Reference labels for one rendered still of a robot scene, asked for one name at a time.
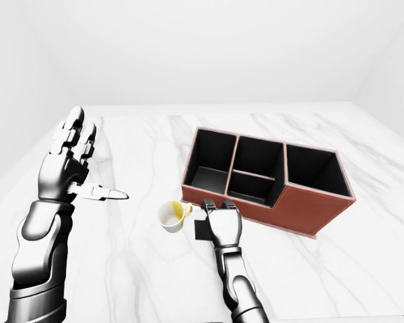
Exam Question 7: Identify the white mug yellow inside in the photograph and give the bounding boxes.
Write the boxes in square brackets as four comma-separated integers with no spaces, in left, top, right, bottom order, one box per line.
[156,200,195,234]

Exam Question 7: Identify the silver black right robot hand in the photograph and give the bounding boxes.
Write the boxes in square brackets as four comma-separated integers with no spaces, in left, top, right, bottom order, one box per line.
[191,199,244,250]

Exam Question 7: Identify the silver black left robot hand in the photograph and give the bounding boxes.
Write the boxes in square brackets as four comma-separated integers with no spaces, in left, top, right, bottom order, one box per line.
[36,106,131,204]

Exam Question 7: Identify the red-brown desk caddy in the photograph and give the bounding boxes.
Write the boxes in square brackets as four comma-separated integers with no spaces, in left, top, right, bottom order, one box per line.
[180,126,357,241]

